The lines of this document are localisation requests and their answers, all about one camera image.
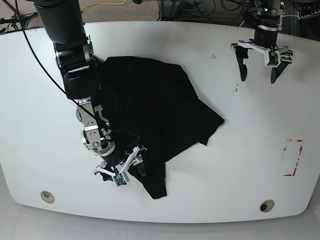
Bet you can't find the table cable grommet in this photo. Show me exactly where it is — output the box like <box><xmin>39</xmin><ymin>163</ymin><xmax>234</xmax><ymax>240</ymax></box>
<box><xmin>40</xmin><ymin>191</ymin><xmax>55</xmax><ymax>204</ymax></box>
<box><xmin>259</xmin><ymin>199</ymin><xmax>275</xmax><ymax>213</ymax></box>

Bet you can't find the right table cable grommet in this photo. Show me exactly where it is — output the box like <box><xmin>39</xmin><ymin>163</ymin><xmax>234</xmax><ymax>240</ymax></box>
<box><xmin>259</xmin><ymin>199</ymin><xmax>275</xmax><ymax>213</ymax></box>

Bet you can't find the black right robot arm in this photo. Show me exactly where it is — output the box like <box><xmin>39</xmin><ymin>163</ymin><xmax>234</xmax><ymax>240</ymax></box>
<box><xmin>33</xmin><ymin>0</ymin><xmax>146</xmax><ymax>186</ymax></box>

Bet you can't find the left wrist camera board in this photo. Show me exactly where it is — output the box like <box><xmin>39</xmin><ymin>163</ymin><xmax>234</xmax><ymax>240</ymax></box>
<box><xmin>264</xmin><ymin>49</ymin><xmax>280</xmax><ymax>68</ymax></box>

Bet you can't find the black T-shirt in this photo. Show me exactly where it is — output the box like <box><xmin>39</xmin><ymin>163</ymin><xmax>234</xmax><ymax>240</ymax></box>
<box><xmin>94</xmin><ymin>56</ymin><xmax>224</xmax><ymax>200</ymax></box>

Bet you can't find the red tape rectangle marker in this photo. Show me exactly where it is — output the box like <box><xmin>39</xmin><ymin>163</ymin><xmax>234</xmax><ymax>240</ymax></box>
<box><xmin>281</xmin><ymin>139</ymin><xmax>304</xmax><ymax>177</ymax></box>

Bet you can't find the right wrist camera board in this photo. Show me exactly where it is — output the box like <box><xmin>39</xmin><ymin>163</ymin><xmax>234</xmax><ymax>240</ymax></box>
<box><xmin>112</xmin><ymin>173</ymin><xmax>130</xmax><ymax>187</ymax></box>

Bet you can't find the yellow cable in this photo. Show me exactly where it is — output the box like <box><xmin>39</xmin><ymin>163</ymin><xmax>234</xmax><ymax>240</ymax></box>
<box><xmin>81</xmin><ymin>0</ymin><xmax>128</xmax><ymax>12</ymax></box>

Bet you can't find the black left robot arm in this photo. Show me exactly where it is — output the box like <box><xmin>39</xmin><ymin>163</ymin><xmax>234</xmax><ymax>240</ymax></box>
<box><xmin>231</xmin><ymin>0</ymin><xmax>293</xmax><ymax>84</ymax></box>

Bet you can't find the left table cable grommet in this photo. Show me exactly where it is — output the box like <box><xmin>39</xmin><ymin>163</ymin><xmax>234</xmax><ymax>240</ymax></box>
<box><xmin>40</xmin><ymin>191</ymin><xmax>55</xmax><ymax>204</ymax></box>

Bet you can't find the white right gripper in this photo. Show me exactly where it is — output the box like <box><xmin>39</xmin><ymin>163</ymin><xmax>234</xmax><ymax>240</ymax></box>
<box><xmin>93</xmin><ymin>146</ymin><xmax>147</xmax><ymax>182</ymax></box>

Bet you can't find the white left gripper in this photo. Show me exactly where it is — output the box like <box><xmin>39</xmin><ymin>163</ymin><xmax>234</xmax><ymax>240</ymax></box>
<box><xmin>231</xmin><ymin>40</ymin><xmax>293</xmax><ymax>84</ymax></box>

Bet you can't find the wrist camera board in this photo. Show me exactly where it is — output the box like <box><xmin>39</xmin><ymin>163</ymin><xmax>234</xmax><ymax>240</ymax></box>
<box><xmin>112</xmin><ymin>173</ymin><xmax>130</xmax><ymax>187</ymax></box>
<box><xmin>264</xmin><ymin>49</ymin><xmax>280</xmax><ymax>68</ymax></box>

